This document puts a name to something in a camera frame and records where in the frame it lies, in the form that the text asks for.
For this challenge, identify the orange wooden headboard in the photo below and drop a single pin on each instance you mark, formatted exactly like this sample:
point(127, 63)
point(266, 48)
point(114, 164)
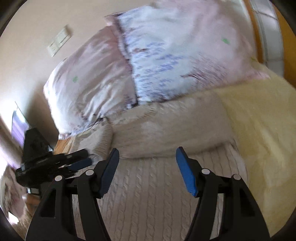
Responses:
point(274, 38)

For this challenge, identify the pink floral pillow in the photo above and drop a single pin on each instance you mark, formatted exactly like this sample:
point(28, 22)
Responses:
point(92, 83)

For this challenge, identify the yellow patterned bed sheet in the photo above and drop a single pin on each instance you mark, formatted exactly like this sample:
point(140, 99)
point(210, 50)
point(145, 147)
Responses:
point(262, 114)

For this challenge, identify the white wall switch plate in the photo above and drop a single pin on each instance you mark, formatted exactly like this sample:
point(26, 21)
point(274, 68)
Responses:
point(59, 40)

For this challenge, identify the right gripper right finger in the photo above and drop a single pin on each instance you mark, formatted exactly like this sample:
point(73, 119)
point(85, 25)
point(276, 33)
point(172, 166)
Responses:
point(241, 216)

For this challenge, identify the beige cable knit sweater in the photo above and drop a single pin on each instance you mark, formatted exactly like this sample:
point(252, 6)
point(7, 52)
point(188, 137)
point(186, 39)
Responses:
point(147, 199)

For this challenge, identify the wooden nightstand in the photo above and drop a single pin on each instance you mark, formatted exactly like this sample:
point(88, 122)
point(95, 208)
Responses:
point(62, 145)

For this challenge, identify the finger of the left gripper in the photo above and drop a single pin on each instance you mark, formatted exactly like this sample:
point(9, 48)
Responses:
point(80, 164)
point(75, 156)

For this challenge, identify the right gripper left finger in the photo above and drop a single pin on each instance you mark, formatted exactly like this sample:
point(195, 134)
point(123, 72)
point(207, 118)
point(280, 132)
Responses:
point(54, 218)

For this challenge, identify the white blue floral pillow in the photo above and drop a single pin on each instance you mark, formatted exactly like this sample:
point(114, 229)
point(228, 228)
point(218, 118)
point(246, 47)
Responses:
point(178, 47)

